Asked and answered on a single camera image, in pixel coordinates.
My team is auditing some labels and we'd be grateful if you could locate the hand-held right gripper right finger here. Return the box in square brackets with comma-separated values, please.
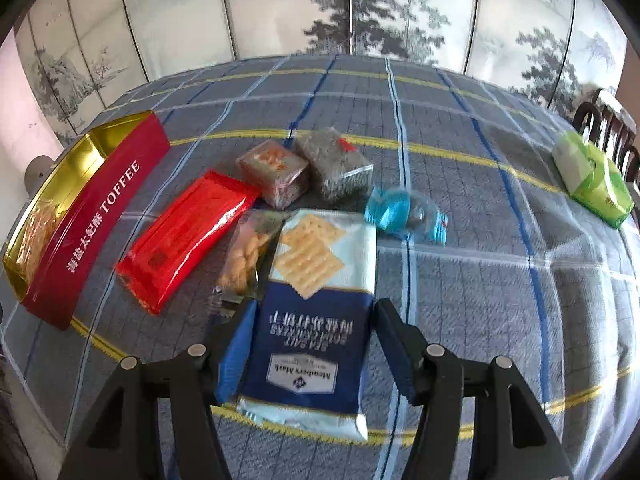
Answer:
[372, 297, 576, 480]

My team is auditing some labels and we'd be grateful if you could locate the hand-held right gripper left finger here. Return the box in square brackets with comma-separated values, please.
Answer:
[57, 297, 261, 480]

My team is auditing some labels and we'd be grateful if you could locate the blue cracker packet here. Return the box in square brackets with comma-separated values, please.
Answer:
[236, 208, 378, 443]

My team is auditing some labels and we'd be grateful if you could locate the teal clear snack packet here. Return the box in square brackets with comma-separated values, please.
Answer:
[364, 186, 449, 247]

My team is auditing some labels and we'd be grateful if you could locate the red tin box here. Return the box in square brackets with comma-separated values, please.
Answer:
[2, 111, 172, 332]

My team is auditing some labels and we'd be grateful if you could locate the red snack packet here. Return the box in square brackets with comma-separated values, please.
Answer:
[114, 170, 262, 317]

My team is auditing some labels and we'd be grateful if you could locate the dark wooden chair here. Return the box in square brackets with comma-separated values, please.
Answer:
[572, 87, 640, 186]

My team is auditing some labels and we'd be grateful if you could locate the ink landscape folding screen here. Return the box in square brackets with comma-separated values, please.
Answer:
[12, 0, 628, 146]

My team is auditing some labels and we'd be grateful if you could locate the green tissue pack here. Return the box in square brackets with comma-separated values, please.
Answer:
[551, 130, 635, 230]

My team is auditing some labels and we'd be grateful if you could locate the clear biscuit bag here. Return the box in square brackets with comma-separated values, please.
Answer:
[207, 210, 296, 313]

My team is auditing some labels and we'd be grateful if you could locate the grey sesame cake packet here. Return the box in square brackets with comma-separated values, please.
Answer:
[294, 128, 375, 206]

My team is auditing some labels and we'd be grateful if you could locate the brown sesame cake packet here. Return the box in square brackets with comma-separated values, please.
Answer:
[235, 140, 310, 211]

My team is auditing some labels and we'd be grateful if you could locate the round grey disc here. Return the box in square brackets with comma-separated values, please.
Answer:
[25, 156, 53, 186]

